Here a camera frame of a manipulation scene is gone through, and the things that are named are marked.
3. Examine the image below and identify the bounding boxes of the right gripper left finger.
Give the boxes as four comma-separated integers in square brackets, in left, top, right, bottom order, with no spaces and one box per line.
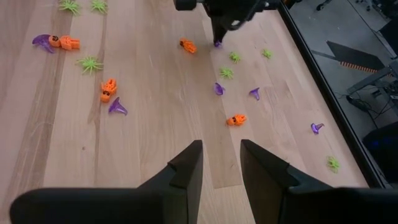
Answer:
[9,139,204,224]

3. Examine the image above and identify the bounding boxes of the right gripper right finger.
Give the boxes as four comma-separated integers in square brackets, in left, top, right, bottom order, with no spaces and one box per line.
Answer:
[240,139,398,224]

